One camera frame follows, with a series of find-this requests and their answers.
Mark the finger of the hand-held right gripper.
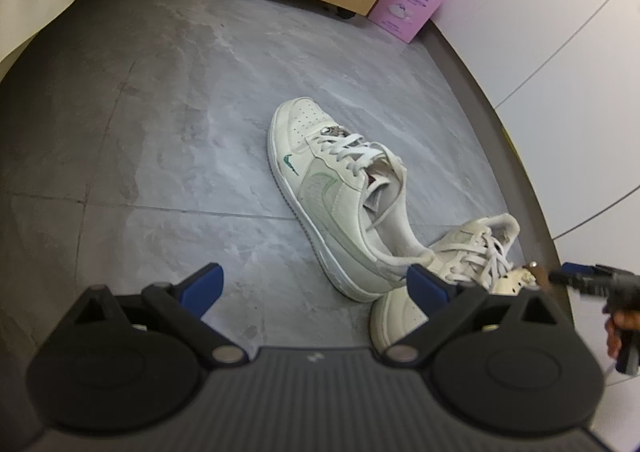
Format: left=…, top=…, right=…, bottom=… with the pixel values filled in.
left=548, top=261, right=602, bottom=292

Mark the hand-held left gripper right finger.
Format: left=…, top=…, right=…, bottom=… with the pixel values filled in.
left=382, top=265, right=576, bottom=368

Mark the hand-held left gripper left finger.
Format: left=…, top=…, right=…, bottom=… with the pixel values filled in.
left=50, top=262, right=249, bottom=371

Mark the white sneaker with charm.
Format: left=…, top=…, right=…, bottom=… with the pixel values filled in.
left=370, top=212, right=547, bottom=354

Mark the white sneaker with green logo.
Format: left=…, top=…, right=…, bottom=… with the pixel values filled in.
left=266, top=98, right=437, bottom=303

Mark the person's right hand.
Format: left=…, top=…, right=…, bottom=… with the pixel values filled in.
left=605, top=309, right=640, bottom=359

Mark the white wardrobe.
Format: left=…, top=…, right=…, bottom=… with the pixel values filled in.
left=417, top=0, right=640, bottom=452

